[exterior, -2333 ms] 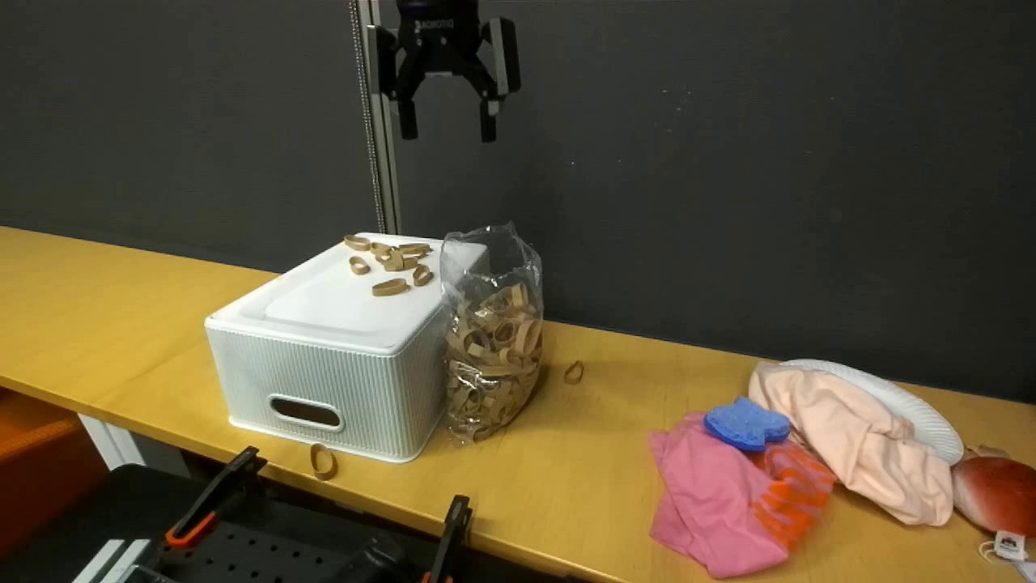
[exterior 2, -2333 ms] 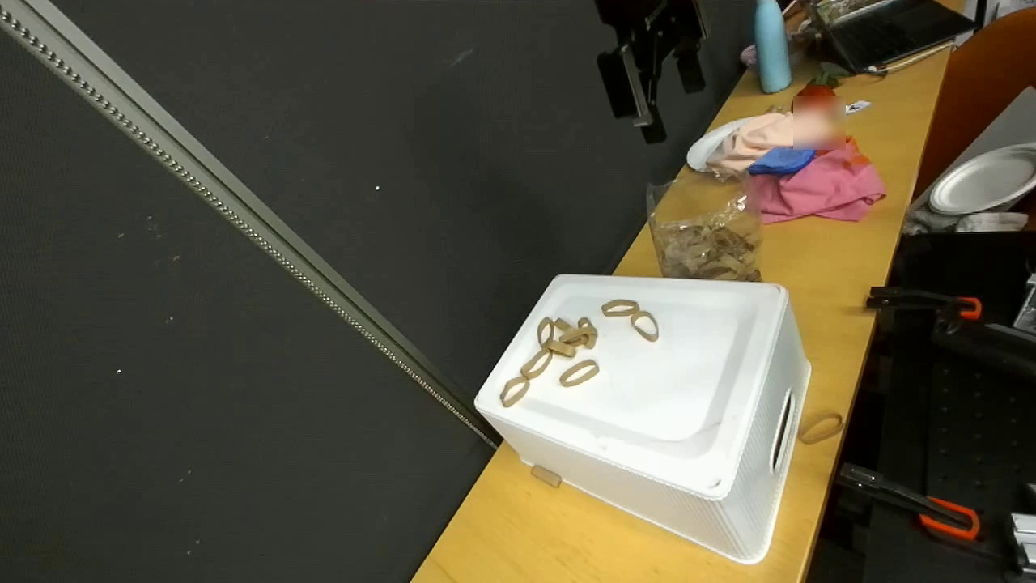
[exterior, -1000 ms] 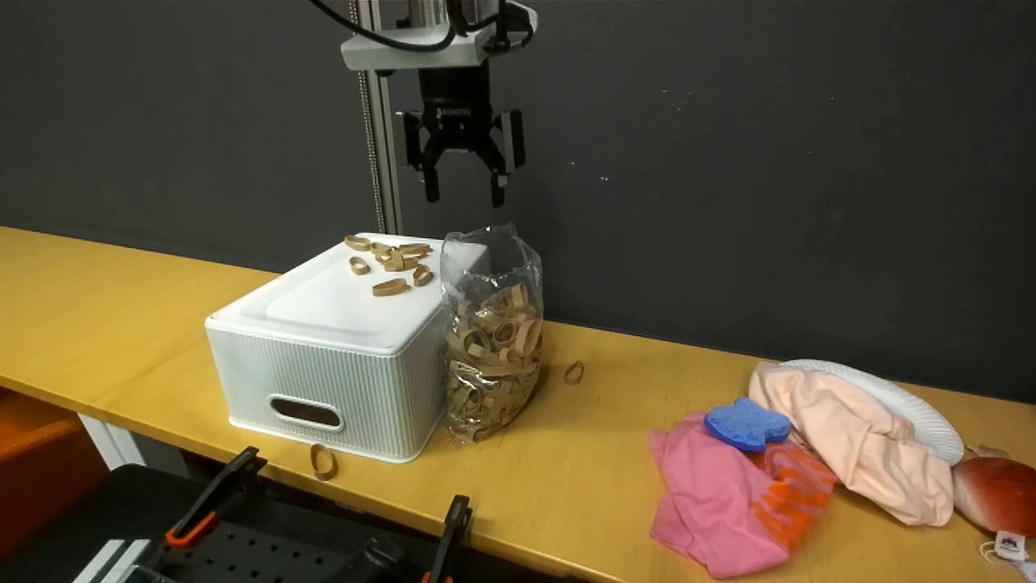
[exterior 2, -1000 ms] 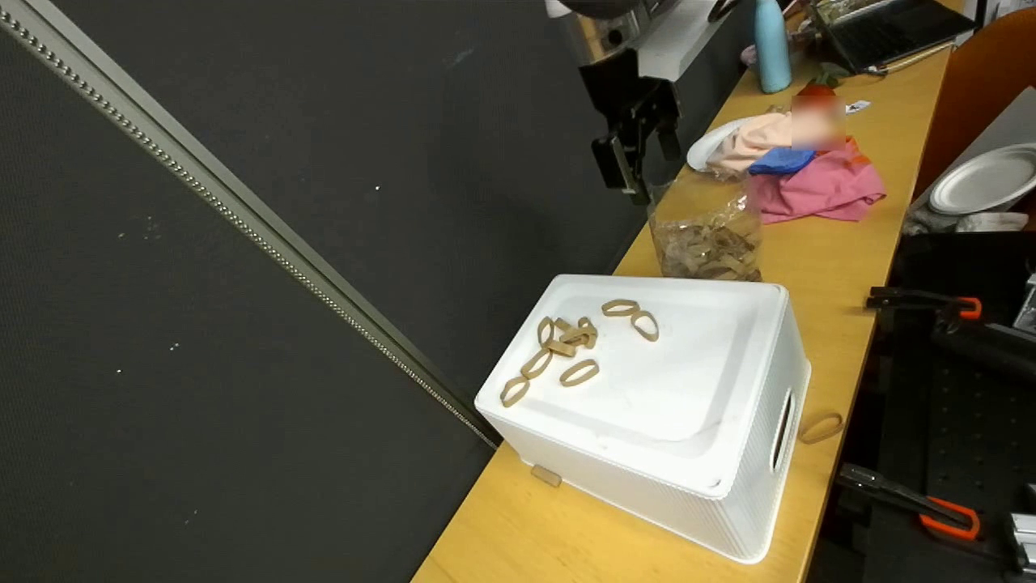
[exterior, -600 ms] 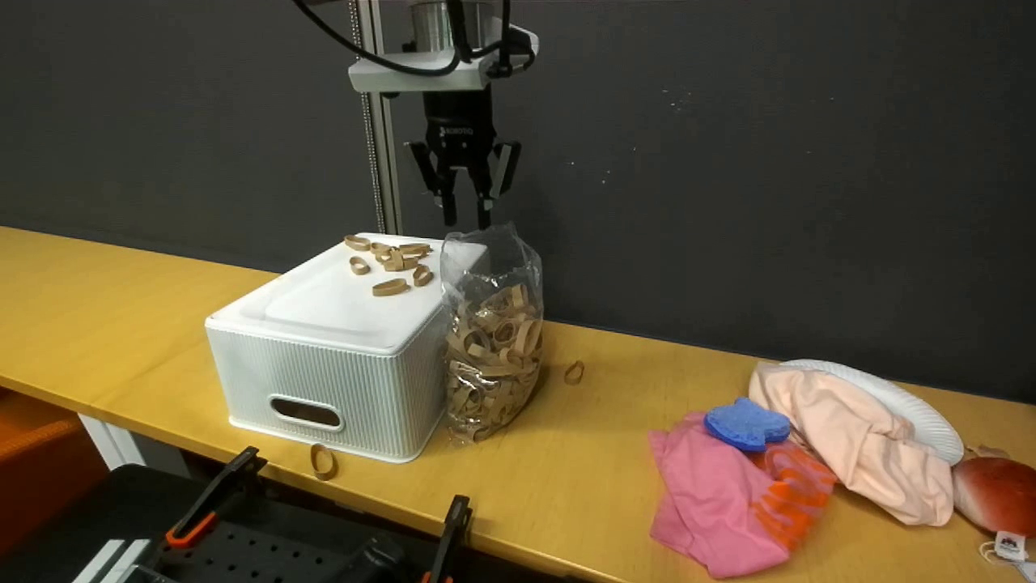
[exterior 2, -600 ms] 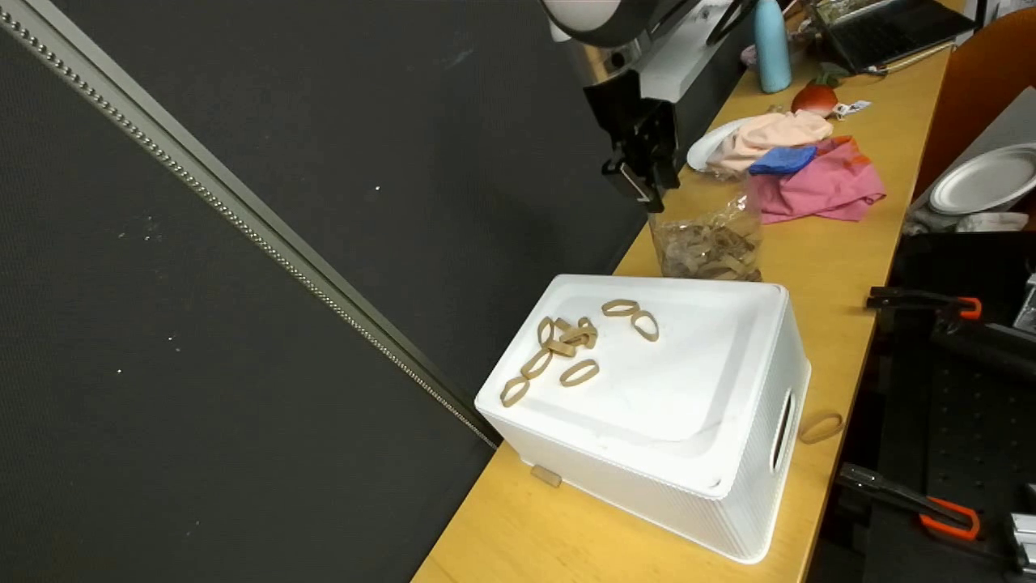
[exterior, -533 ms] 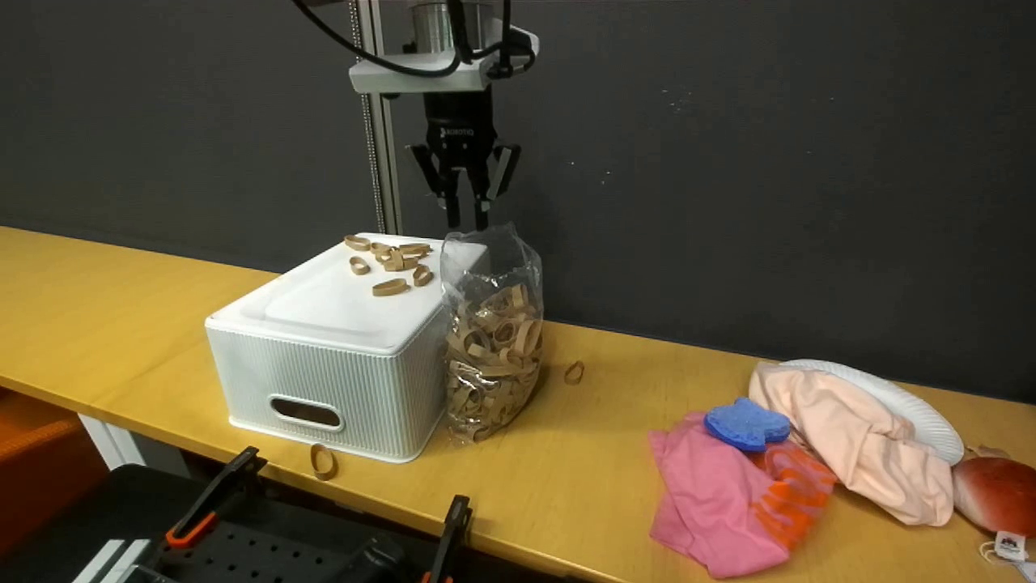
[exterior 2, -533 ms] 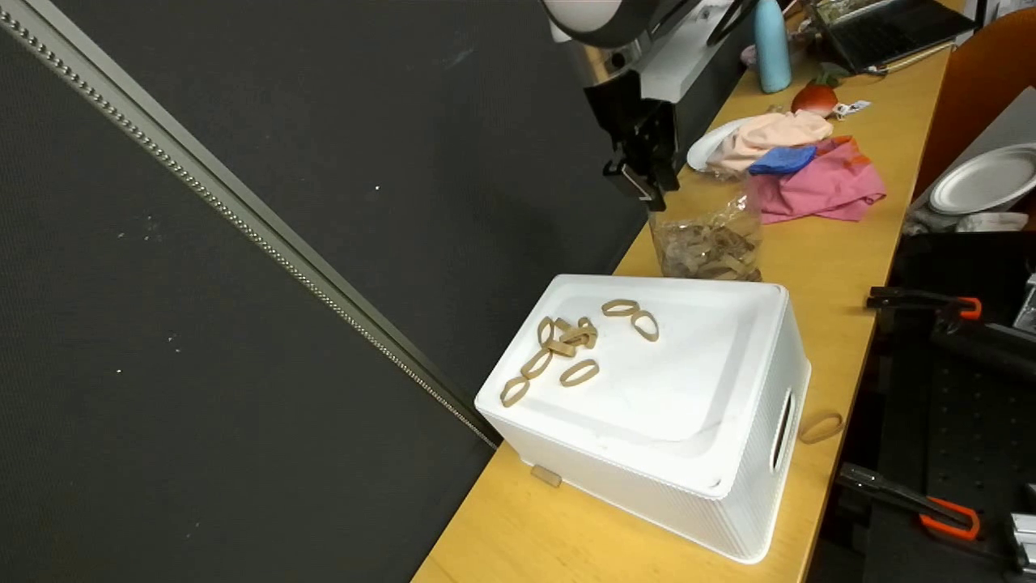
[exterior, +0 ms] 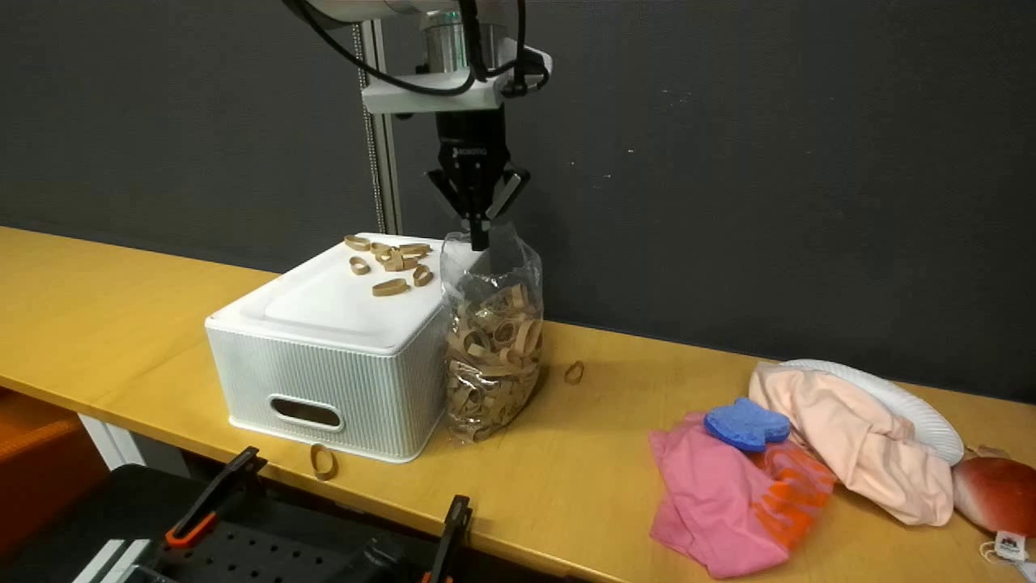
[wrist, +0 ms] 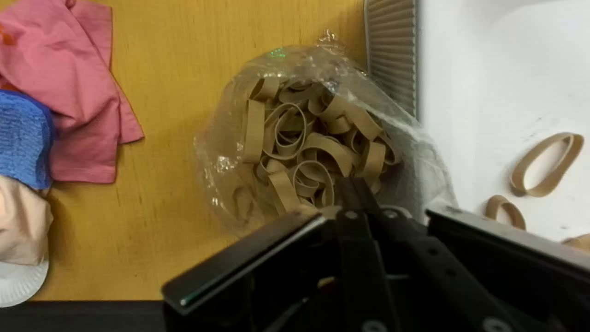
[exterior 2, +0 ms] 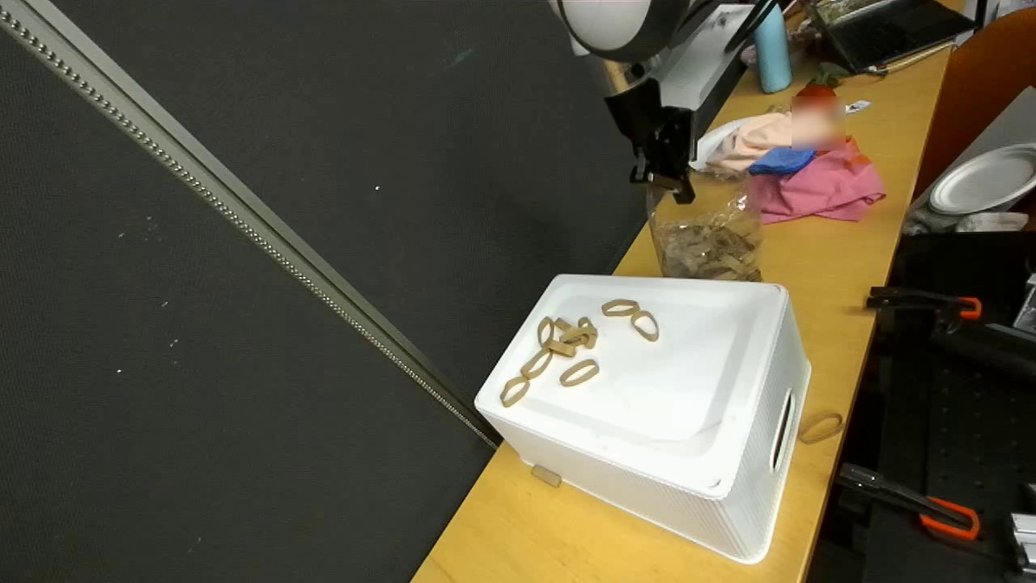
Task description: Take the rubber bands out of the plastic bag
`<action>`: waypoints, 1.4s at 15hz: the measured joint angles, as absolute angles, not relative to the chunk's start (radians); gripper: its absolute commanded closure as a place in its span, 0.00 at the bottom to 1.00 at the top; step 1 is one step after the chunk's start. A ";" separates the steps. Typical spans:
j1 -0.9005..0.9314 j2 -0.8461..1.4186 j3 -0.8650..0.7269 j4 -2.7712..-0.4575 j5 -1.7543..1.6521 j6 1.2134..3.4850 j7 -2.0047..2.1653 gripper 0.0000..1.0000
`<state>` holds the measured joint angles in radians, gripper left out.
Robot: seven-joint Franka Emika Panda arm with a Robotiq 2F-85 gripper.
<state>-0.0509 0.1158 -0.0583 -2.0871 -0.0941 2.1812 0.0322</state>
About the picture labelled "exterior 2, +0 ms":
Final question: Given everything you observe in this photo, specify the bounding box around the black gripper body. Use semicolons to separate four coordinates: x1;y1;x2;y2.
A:
605;82;694;188

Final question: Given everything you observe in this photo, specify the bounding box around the clear bag of rubber bands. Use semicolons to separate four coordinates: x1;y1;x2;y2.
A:
644;183;762;282

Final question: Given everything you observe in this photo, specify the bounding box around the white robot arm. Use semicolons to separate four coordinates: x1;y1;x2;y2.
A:
551;0;702;203

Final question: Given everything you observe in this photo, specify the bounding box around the white plate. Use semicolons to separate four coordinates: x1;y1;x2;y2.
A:
689;120;754;174

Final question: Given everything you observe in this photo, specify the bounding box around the peach cloth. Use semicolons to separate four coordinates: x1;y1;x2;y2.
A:
708;109;832;174

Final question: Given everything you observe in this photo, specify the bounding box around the blue bottle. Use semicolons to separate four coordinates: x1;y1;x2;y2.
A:
754;4;790;95

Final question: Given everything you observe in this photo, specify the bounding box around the pink cloth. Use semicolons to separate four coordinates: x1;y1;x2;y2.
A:
749;135;887;223

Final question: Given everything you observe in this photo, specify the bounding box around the red round object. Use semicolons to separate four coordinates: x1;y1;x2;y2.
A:
790;82;840;114

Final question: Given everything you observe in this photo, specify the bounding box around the white plastic storage box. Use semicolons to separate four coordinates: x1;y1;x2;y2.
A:
477;275;811;562

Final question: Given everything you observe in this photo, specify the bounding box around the left black orange clamp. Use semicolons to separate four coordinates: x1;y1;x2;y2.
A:
864;284;985;324

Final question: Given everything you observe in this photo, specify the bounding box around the black orange clamp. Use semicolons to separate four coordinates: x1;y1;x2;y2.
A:
837;463;981;543
864;284;985;324

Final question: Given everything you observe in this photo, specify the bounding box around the laptop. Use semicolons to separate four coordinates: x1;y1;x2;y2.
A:
811;0;976;76

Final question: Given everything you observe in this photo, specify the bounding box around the grey plate on side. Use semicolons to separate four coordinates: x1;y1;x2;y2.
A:
931;141;1036;218

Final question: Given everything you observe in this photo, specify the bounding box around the right black orange clamp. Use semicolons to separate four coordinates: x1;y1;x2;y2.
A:
837;463;981;543

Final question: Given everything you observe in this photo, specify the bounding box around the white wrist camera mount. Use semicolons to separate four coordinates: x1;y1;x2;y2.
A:
661;4;750;109

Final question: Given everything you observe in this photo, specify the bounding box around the metal wall rail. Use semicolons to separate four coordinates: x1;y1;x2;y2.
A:
0;0;498;446

